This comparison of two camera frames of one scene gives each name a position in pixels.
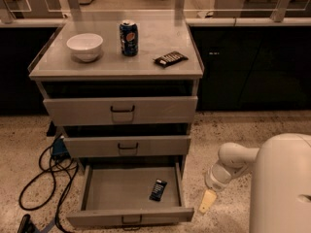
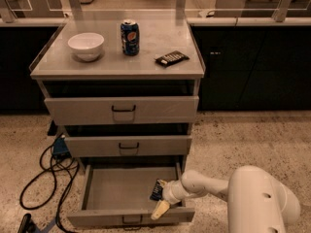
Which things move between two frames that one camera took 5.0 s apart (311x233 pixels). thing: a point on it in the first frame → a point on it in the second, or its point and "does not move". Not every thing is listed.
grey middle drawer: [126, 146] does not move
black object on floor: [26, 225] does not move
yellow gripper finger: [208, 200] → [160, 209]
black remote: [157, 190] does not move
